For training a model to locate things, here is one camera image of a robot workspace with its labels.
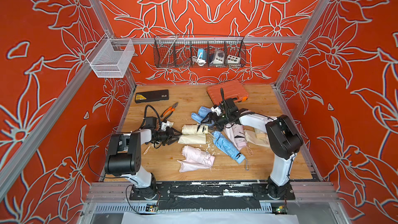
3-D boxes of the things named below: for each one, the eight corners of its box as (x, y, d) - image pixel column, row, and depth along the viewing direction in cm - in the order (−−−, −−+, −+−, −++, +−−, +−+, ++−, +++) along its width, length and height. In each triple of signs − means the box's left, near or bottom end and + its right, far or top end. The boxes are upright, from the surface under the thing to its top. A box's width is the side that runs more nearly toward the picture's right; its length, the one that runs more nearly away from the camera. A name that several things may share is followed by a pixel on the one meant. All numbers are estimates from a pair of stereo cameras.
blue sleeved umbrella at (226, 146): (207, 140, 92) (208, 137, 88) (214, 133, 95) (215, 129, 91) (239, 166, 82) (241, 163, 79) (246, 157, 85) (248, 154, 82)
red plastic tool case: (216, 109, 107) (217, 105, 103) (206, 91, 118) (207, 86, 114) (248, 100, 112) (249, 95, 108) (235, 83, 123) (237, 78, 119)
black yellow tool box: (135, 103, 112) (134, 100, 109) (137, 95, 117) (135, 92, 115) (168, 99, 114) (168, 97, 111) (168, 91, 119) (168, 89, 117)
